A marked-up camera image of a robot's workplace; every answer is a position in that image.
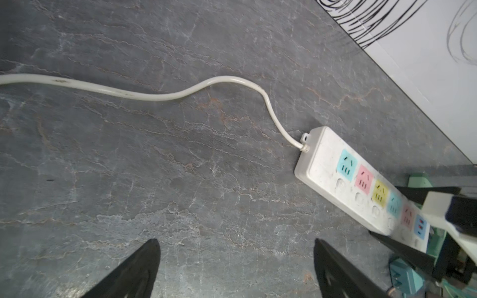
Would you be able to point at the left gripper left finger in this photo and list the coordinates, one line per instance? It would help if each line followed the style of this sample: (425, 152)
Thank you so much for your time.
(134, 277)

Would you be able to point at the small green charger plug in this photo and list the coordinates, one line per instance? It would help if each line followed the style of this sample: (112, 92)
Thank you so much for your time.
(419, 180)

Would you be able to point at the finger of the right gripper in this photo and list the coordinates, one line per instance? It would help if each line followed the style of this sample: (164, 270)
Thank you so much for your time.
(419, 194)
(419, 261)

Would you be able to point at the teal charger plug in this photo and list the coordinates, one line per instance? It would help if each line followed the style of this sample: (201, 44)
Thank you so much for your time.
(404, 279)

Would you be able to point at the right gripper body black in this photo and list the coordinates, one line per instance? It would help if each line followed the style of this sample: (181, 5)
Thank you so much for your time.
(453, 263)

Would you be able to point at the white multicolour power strip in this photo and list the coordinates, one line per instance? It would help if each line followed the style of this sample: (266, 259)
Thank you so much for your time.
(333, 169)

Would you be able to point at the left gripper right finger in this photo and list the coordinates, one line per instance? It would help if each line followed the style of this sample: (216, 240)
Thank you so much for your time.
(338, 278)

